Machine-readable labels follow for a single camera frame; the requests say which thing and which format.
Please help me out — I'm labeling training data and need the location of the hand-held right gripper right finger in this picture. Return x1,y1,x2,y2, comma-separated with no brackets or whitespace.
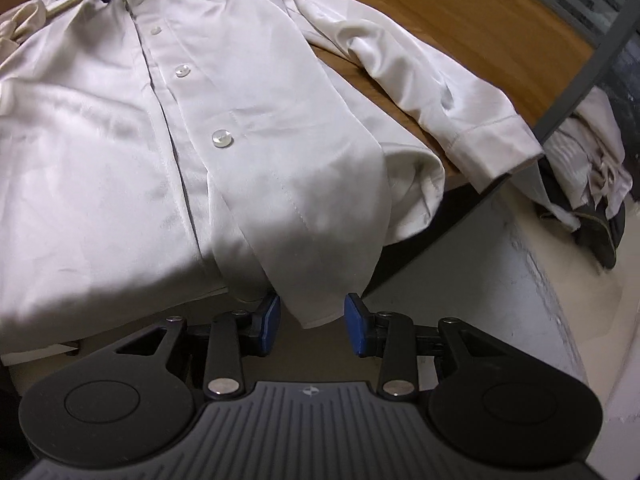
344,292,546,401

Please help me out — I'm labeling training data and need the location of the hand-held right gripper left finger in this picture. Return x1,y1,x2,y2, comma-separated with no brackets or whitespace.
85,294,282,401

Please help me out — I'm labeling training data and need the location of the cream satin shirt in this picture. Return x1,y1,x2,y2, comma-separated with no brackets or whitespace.
0,0,546,356

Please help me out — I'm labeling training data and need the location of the pile of cream clothes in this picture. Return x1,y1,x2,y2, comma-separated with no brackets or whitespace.
520,87,636,233

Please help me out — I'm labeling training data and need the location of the dark bag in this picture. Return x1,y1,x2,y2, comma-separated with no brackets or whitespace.
537,160,628,271

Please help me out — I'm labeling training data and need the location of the grey metal frame bar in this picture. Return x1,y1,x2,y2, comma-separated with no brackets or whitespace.
530,2,640,143

